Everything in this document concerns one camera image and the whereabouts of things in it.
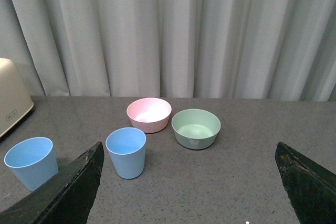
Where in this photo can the green bowl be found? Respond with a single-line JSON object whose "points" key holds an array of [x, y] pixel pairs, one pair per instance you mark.
{"points": [[195, 129]]}

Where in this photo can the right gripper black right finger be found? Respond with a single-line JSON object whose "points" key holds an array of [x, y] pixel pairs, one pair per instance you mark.
{"points": [[309, 186]]}

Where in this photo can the cream white toaster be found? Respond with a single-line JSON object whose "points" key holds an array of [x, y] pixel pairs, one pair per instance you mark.
{"points": [[15, 99]]}

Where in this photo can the blue cup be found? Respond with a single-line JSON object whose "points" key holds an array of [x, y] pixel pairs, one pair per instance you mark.
{"points": [[127, 147], [32, 161]]}

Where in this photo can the grey curtain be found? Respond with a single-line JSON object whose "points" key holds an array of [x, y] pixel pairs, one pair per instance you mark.
{"points": [[251, 49]]}

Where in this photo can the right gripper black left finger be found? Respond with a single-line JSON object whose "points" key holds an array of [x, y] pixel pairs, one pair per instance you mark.
{"points": [[67, 197]]}

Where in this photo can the pink bowl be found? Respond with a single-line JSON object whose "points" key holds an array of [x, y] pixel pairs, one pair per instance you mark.
{"points": [[150, 115]]}

